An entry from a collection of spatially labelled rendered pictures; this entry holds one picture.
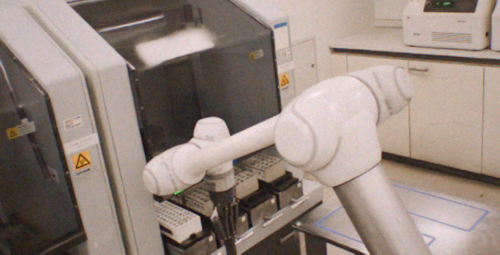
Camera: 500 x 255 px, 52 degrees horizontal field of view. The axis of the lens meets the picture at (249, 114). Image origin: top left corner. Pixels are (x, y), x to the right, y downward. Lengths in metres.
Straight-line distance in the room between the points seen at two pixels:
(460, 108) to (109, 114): 2.58
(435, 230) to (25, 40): 1.33
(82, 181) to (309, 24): 2.62
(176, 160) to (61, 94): 0.37
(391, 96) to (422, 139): 2.82
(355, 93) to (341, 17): 3.21
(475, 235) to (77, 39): 1.32
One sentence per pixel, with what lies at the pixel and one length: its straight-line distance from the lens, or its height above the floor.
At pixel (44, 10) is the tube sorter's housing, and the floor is 1.59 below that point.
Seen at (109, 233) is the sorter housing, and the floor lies 0.94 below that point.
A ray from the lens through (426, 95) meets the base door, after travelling 3.70.
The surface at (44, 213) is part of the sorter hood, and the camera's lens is 1.51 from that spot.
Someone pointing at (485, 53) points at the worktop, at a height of 0.90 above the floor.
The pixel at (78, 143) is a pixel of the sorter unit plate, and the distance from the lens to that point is 1.51.
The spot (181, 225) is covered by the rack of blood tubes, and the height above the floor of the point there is 0.87.
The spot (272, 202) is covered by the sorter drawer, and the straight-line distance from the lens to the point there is 1.95.
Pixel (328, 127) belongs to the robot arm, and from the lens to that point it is 0.87.
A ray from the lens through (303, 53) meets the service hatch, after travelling 3.80.
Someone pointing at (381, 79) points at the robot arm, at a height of 1.44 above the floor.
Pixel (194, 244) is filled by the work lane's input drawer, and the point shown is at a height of 0.81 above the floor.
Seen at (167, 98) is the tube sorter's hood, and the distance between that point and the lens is 1.63.
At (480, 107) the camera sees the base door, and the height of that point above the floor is 0.55.
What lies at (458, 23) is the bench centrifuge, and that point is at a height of 1.08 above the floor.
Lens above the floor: 1.72
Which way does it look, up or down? 19 degrees down
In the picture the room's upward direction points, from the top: 7 degrees counter-clockwise
